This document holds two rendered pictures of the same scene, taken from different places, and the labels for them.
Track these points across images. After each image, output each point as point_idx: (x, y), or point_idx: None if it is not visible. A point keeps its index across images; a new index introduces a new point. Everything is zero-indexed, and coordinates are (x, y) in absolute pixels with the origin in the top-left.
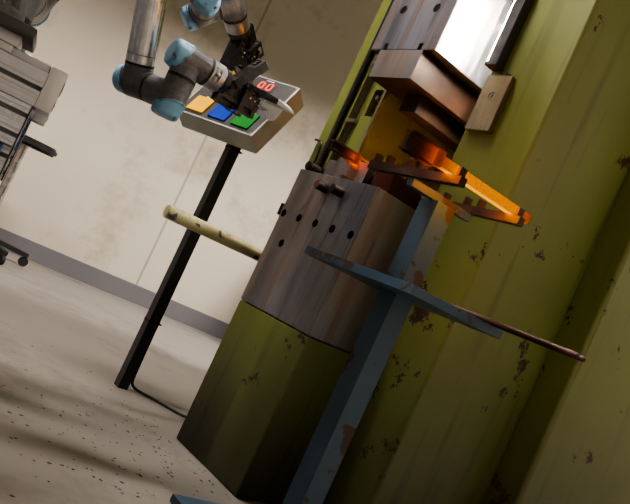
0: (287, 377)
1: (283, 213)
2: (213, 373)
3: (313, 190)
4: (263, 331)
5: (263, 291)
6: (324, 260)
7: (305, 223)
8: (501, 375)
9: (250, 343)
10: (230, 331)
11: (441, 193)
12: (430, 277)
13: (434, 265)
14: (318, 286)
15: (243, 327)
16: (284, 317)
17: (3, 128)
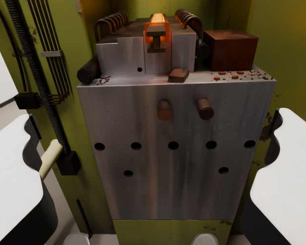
0: (225, 241)
1: (95, 145)
2: None
3: (136, 111)
4: (170, 229)
5: (141, 210)
6: None
7: (155, 149)
8: None
9: (160, 236)
10: (124, 237)
11: (258, 22)
12: (271, 106)
13: (273, 96)
14: (224, 192)
15: (139, 232)
16: (191, 217)
17: None
